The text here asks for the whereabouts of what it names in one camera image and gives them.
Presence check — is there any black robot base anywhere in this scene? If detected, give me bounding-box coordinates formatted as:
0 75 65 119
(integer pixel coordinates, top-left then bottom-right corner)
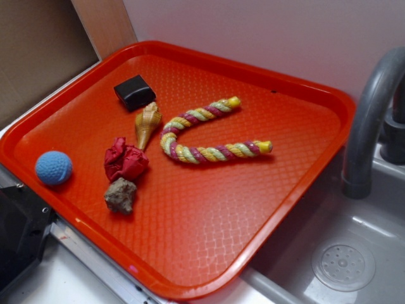
1 183 55 298

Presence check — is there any crumpled red paper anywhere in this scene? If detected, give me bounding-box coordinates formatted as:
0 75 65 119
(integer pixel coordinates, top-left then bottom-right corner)
104 137 149 182

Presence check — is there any orange plastic tray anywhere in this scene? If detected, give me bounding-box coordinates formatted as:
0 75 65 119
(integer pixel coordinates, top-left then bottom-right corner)
1 41 355 300

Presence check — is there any tan spiral seashell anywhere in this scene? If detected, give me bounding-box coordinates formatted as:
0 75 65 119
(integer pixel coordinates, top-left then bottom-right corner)
135 102 162 151

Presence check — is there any black rectangular block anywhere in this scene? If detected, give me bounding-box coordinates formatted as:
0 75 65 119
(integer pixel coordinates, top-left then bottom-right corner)
114 75 156 112

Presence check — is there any grey brown rock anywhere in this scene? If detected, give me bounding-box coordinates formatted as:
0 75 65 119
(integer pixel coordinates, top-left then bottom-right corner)
104 177 137 215

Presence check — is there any blue textured ball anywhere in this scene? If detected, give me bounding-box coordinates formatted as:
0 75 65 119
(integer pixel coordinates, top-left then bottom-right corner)
35 151 73 186

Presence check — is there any grey toy sink basin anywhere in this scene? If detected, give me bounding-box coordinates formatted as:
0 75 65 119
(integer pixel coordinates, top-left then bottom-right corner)
239 132 405 304

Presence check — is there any brown cardboard panel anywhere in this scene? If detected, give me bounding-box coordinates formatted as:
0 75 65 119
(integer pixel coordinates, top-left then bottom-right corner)
0 0 139 131

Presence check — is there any grey toy faucet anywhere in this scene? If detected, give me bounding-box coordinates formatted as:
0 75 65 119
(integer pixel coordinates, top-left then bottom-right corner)
342 46 404 199

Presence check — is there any multicolour twisted rope toy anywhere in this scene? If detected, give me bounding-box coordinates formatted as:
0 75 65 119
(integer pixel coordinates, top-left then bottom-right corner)
160 97 273 165

